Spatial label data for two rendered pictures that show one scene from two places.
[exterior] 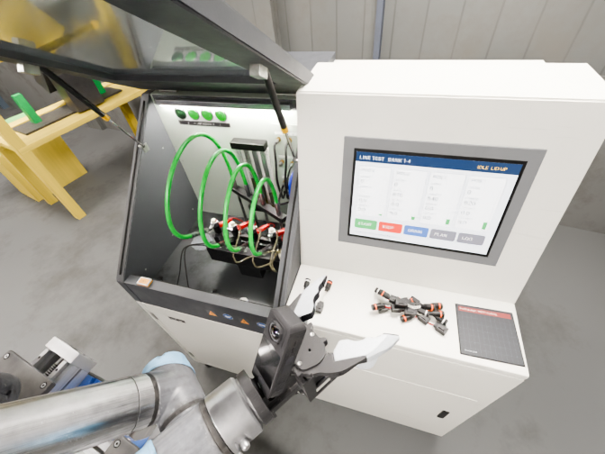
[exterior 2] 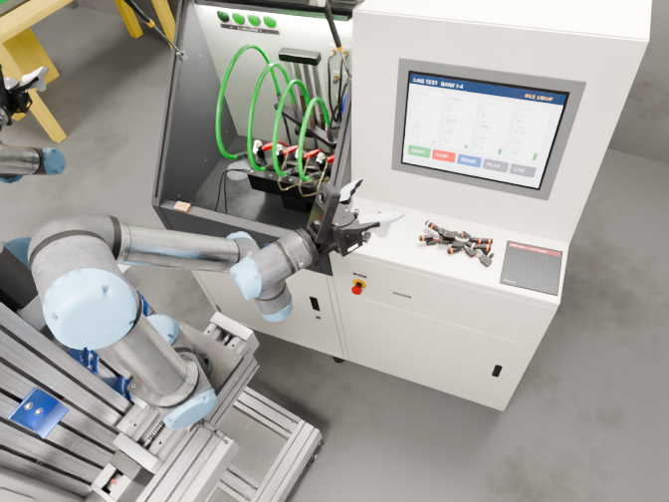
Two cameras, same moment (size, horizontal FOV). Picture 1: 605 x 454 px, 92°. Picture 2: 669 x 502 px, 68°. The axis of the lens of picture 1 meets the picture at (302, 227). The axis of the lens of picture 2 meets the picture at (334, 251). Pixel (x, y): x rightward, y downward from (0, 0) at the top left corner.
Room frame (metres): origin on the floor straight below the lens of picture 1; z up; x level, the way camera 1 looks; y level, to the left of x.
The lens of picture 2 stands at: (-0.49, -0.05, 2.23)
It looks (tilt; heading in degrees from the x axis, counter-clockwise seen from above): 54 degrees down; 8
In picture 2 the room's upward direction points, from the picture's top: 10 degrees counter-clockwise
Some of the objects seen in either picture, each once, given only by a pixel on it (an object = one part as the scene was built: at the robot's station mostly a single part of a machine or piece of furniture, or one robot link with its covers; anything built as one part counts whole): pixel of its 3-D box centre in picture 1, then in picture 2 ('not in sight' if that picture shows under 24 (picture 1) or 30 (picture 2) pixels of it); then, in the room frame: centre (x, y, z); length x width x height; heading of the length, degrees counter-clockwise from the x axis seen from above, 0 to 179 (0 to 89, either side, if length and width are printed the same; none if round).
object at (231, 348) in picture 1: (229, 350); (265, 299); (0.59, 0.43, 0.44); 0.65 x 0.02 x 0.68; 68
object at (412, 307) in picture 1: (409, 308); (457, 240); (0.42, -0.30, 1.01); 0.23 x 0.11 x 0.06; 68
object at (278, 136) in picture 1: (291, 163); (346, 80); (0.98, 0.01, 1.20); 0.13 x 0.03 x 0.31; 68
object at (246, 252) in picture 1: (252, 256); (298, 187); (0.78, 0.22, 0.91); 0.34 x 0.10 x 0.15; 68
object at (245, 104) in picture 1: (220, 104); (270, 8); (1.07, 0.24, 1.43); 0.54 x 0.03 x 0.02; 68
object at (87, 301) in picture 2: not in sight; (141, 350); (-0.09, 0.40, 1.41); 0.15 x 0.12 x 0.55; 33
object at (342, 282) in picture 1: (394, 312); (444, 246); (0.43, -0.26, 0.96); 0.70 x 0.22 x 0.03; 68
